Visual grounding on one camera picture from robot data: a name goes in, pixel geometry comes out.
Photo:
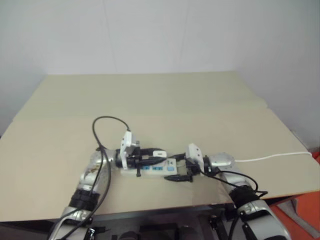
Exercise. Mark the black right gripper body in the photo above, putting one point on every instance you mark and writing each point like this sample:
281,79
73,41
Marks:
193,168

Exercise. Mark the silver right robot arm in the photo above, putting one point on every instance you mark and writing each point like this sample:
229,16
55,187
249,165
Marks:
255,212

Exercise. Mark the black bracket under table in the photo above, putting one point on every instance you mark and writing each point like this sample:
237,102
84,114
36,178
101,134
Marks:
217,223

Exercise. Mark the white power strip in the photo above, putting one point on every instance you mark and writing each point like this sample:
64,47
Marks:
160,170

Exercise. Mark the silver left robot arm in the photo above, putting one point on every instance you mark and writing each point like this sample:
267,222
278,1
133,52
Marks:
86,178

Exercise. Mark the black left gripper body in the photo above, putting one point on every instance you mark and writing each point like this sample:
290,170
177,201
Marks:
138,161

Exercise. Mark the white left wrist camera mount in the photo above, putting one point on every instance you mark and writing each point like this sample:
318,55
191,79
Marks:
127,141

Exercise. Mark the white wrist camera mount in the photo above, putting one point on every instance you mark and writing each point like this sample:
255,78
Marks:
127,141
193,152

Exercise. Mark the white charger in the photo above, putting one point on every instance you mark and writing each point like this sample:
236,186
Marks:
159,153

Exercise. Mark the dark rounded shape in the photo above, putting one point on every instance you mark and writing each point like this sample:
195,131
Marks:
130,235

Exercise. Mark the dark metal table frame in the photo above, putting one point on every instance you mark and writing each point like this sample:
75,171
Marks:
155,211

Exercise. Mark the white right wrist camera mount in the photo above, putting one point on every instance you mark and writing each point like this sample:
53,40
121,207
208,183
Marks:
193,152

